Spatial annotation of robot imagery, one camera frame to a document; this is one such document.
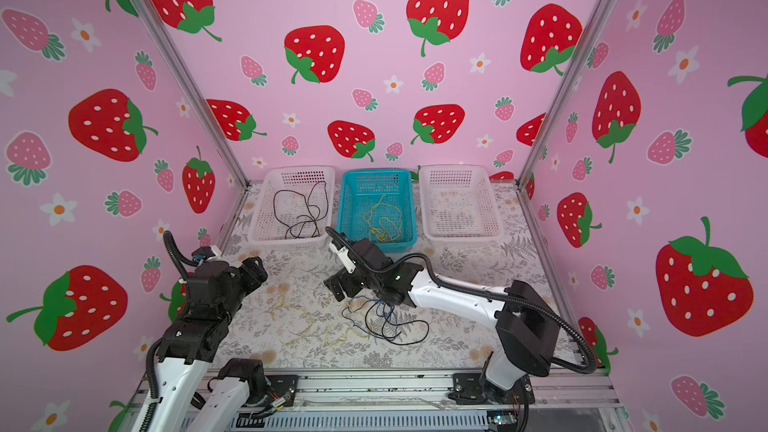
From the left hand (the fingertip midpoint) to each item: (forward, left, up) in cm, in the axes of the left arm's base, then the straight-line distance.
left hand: (250, 263), depth 74 cm
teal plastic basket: (+44, -22, -19) cm, 53 cm away
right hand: (0, -21, -4) cm, 21 cm away
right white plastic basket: (+38, -61, -21) cm, 75 cm away
